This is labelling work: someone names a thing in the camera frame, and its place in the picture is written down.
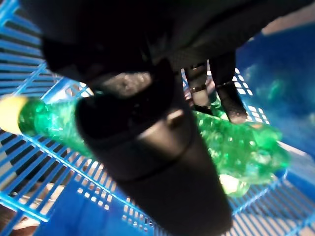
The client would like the green Sprite bottle yellow cap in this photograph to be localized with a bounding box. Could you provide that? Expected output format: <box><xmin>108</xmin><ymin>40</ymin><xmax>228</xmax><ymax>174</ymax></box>
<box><xmin>0</xmin><ymin>94</ymin><xmax>292</xmax><ymax>199</ymax></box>

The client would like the blue plastic shopping basket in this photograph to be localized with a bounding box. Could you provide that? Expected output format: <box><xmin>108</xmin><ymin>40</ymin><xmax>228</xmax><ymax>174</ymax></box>
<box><xmin>0</xmin><ymin>0</ymin><xmax>315</xmax><ymax>236</ymax></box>

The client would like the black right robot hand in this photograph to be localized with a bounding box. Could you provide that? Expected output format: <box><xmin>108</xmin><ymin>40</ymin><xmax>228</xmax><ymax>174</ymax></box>
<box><xmin>21</xmin><ymin>0</ymin><xmax>315</xmax><ymax>235</ymax></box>

